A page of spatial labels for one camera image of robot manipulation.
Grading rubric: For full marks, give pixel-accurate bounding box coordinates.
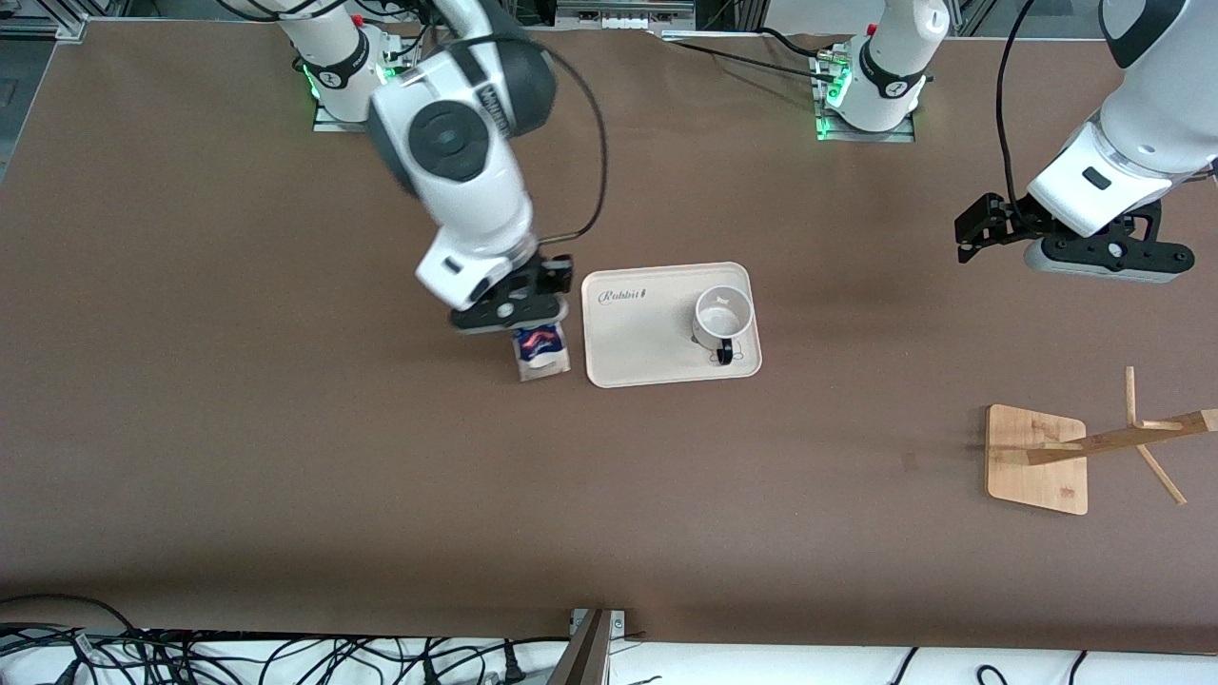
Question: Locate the silver power strip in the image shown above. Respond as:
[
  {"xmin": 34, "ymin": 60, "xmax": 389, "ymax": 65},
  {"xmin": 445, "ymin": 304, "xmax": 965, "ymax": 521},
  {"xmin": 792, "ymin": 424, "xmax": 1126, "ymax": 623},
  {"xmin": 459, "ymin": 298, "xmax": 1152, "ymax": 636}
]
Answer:
[{"xmin": 555, "ymin": 0, "xmax": 697, "ymax": 29}]

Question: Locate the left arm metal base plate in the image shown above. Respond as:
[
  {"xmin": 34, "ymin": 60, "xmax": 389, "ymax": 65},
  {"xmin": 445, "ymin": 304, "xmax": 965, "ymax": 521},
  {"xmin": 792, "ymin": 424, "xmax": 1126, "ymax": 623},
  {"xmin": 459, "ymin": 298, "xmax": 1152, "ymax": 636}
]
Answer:
[{"xmin": 814, "ymin": 55, "xmax": 916, "ymax": 144}]

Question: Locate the aluminium frame rail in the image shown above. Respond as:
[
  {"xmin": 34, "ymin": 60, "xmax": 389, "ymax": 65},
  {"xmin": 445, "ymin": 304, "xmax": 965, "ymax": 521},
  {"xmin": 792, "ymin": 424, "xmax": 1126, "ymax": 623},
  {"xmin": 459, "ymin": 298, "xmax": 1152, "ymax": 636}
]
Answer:
[{"xmin": 0, "ymin": 0, "xmax": 91, "ymax": 39}]

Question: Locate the blue white milk carton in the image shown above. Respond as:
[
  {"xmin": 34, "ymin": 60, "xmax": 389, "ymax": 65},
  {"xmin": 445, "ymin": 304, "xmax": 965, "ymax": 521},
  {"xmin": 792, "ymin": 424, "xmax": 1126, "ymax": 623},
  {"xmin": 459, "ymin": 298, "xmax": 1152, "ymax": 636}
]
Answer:
[{"xmin": 511, "ymin": 322, "xmax": 572, "ymax": 383}]

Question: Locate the silver corner bracket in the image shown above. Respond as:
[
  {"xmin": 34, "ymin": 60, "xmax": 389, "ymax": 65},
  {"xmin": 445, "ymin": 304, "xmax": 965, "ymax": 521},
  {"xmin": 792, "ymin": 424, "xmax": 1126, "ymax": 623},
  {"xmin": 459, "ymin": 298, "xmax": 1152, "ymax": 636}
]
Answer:
[{"xmin": 569, "ymin": 609, "xmax": 627, "ymax": 640}]

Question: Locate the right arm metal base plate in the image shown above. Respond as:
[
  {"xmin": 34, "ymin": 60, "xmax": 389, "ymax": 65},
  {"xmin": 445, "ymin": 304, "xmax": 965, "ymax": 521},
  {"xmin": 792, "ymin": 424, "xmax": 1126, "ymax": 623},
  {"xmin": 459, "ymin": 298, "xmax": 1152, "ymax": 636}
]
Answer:
[{"xmin": 312, "ymin": 95, "xmax": 382, "ymax": 133}]

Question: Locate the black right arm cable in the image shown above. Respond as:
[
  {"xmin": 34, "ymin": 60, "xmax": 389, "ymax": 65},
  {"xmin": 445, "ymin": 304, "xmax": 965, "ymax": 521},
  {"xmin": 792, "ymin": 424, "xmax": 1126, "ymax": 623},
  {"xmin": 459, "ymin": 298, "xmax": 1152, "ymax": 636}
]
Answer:
[{"xmin": 519, "ymin": 38, "xmax": 610, "ymax": 244}]

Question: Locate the cream rabbit print tray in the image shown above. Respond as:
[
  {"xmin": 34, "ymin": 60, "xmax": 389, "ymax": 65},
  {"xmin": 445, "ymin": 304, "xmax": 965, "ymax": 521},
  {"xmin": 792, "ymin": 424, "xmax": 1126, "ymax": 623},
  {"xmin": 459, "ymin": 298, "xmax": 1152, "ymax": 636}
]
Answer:
[{"xmin": 580, "ymin": 262, "xmax": 763, "ymax": 389}]

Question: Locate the wooden cup rack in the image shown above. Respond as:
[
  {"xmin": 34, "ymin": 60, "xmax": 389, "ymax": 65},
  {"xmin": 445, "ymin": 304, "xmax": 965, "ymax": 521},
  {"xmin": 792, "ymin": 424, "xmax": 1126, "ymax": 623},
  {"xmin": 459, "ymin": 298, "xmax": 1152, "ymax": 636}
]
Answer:
[{"xmin": 985, "ymin": 366, "xmax": 1218, "ymax": 517}]

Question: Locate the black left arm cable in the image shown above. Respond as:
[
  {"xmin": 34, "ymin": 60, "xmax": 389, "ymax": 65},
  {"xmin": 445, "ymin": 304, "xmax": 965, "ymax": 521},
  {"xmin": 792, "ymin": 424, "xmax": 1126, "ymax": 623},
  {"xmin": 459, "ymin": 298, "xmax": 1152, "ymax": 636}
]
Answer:
[{"xmin": 995, "ymin": 0, "xmax": 1038, "ymax": 225}]

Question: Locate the white smiley mug black handle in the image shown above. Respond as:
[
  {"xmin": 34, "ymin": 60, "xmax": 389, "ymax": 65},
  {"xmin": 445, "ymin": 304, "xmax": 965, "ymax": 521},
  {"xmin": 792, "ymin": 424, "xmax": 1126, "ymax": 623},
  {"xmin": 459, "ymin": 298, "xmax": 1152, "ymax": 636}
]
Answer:
[{"xmin": 692, "ymin": 285, "xmax": 756, "ymax": 367}]

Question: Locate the dark aluminium mount post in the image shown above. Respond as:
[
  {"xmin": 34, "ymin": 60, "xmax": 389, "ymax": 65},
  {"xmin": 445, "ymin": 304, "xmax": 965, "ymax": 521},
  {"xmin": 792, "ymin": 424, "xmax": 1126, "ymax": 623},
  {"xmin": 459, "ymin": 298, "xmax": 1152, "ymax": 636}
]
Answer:
[{"xmin": 547, "ymin": 609, "xmax": 613, "ymax": 685}]

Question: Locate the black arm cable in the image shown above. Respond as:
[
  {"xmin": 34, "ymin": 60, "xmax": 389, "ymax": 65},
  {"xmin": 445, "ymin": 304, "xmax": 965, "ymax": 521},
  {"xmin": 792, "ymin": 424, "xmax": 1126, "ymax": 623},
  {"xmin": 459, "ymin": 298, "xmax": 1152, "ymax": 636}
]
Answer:
[
  {"xmin": 519, "ymin": 38, "xmax": 610, "ymax": 244},
  {"xmin": 995, "ymin": 0, "xmax": 1038, "ymax": 225}
]

